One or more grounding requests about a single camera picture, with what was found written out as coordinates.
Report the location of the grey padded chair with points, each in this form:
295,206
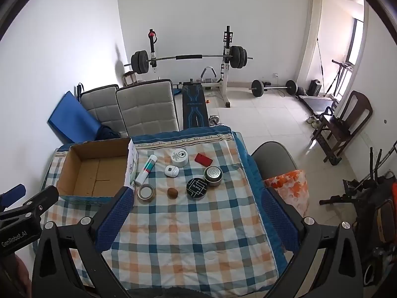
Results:
145,108
102,105

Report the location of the treadmill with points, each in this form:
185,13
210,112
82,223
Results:
316,102

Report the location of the white round jar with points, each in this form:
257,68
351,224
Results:
179,158

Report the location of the black and blue weight bench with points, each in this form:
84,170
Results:
194,105

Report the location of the dark wooden chair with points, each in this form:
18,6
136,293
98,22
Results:
359,105

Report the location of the orange white bag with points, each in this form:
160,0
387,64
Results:
288,189

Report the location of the black heater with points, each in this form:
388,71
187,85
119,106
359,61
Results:
315,87

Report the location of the pair of white shoes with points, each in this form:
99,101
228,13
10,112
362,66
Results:
314,121

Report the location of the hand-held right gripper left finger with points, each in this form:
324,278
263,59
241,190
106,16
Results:
116,214

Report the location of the grey round-backed chair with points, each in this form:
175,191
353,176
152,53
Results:
273,158

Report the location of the blue folded mat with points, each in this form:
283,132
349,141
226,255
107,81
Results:
74,118

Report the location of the short barbell with black plates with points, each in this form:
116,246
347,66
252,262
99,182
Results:
256,88

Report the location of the brown kiwi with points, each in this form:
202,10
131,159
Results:
172,193

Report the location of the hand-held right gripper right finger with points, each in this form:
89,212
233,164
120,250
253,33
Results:
279,217

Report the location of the black round patterned tin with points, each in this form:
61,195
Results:
197,187

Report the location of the cardboard box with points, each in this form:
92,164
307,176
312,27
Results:
93,173

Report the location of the small silver dumbbell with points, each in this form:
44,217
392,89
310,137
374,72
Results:
214,121

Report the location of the small white rounded device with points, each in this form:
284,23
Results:
171,171

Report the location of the white tube with red-green label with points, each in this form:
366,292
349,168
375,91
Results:
145,169

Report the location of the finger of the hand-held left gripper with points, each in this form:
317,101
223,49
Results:
40,200
14,192

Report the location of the metal tin with perforated lid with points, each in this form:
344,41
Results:
213,175

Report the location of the dark blue cloth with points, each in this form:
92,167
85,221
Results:
107,133

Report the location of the small red case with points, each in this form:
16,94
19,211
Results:
203,159

